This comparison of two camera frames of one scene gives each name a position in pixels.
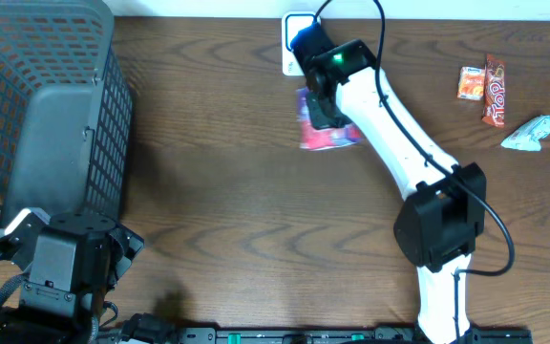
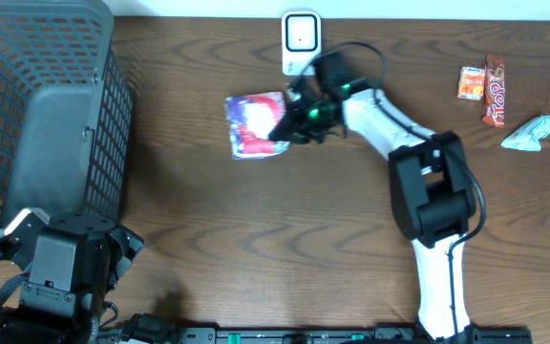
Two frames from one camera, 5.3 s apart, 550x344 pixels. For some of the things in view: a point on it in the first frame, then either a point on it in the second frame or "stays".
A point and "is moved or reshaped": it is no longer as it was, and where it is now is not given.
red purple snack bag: (311, 139) is moved or reshaped
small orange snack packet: (471, 83) stays
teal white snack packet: (529, 135) stays
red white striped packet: (494, 97) stays
